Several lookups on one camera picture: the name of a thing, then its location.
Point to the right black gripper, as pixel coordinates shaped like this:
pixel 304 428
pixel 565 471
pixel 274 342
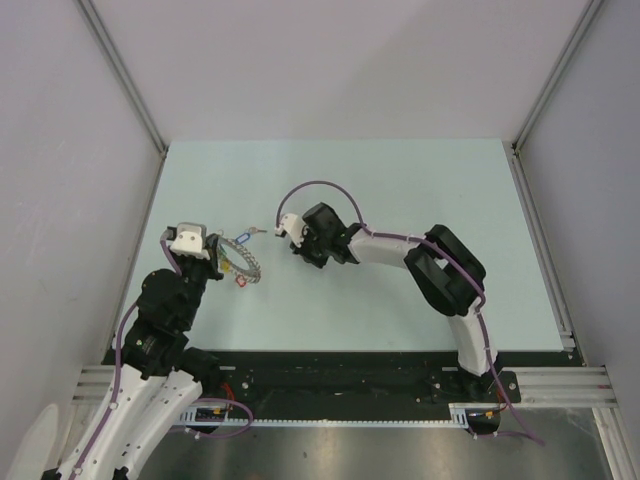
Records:
pixel 304 250

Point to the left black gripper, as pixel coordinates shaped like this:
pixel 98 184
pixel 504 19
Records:
pixel 212 263

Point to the metal keyring disc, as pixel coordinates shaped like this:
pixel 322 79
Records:
pixel 243 262

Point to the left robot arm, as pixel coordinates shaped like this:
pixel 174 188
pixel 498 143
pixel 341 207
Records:
pixel 157 376

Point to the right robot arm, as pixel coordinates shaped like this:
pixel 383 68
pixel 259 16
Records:
pixel 448 275

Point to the blue tag key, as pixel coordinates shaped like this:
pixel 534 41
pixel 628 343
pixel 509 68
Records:
pixel 247 235

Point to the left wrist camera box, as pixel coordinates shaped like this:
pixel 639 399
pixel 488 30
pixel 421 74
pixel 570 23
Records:
pixel 188 239

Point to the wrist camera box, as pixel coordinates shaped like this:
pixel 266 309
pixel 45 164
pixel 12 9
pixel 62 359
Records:
pixel 292 226
pixel 188 239

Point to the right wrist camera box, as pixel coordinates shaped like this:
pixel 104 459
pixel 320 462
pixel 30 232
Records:
pixel 292 226

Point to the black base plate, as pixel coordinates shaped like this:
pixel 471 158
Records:
pixel 351 385

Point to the grey slotted cable duct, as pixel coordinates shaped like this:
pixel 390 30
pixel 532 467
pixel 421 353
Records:
pixel 189 420

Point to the left aluminium frame post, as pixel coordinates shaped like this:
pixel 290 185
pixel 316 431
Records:
pixel 114 60

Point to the aluminium frame post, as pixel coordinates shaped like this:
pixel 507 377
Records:
pixel 577 37
pixel 114 60

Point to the right aluminium frame post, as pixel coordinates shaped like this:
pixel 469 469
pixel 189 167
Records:
pixel 577 37

